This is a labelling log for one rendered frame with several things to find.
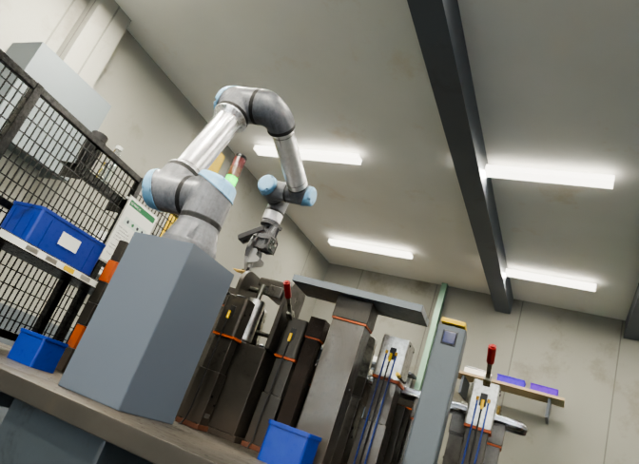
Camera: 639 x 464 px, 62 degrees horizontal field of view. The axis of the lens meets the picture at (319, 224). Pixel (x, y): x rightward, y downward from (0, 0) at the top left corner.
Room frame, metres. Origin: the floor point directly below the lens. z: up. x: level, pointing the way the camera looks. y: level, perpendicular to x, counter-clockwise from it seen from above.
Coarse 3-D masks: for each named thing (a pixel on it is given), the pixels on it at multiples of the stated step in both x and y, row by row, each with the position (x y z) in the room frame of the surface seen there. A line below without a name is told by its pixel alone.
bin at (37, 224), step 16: (16, 208) 1.78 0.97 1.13; (32, 208) 1.75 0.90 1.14; (16, 224) 1.76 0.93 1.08; (32, 224) 1.73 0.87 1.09; (48, 224) 1.76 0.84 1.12; (64, 224) 1.81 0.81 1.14; (32, 240) 1.74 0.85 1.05; (48, 240) 1.79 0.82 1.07; (64, 240) 1.83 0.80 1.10; (80, 240) 1.88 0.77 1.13; (96, 240) 1.94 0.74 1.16; (64, 256) 1.86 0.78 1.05; (80, 256) 1.91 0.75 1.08; (96, 256) 1.97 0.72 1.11
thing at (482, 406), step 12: (480, 384) 1.40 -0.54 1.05; (492, 384) 1.39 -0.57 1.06; (480, 396) 1.40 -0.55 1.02; (492, 396) 1.39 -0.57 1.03; (468, 408) 1.41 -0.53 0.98; (480, 408) 1.39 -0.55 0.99; (492, 408) 1.39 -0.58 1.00; (468, 420) 1.41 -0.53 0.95; (480, 420) 1.40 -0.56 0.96; (492, 420) 1.39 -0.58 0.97; (468, 432) 1.42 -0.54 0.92; (480, 432) 1.40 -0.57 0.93; (468, 444) 1.41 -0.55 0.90; (480, 444) 1.40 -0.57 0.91; (468, 456) 1.41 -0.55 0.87; (480, 456) 1.40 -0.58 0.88
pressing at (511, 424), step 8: (400, 392) 1.73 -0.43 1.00; (408, 392) 1.59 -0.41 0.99; (416, 392) 1.58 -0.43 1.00; (456, 408) 1.61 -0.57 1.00; (464, 408) 1.52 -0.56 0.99; (496, 416) 1.49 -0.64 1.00; (504, 416) 1.48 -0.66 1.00; (512, 424) 1.47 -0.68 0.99; (520, 424) 1.47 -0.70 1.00; (512, 432) 1.64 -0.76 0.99; (520, 432) 1.61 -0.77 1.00
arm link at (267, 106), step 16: (256, 96) 1.47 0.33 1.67; (272, 96) 1.47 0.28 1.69; (256, 112) 1.49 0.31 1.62; (272, 112) 1.48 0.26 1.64; (288, 112) 1.50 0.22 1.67; (272, 128) 1.53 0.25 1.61; (288, 128) 1.53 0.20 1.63; (288, 144) 1.59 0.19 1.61; (288, 160) 1.65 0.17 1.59; (288, 176) 1.72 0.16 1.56; (304, 176) 1.75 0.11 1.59; (288, 192) 1.83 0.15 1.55; (304, 192) 1.80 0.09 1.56
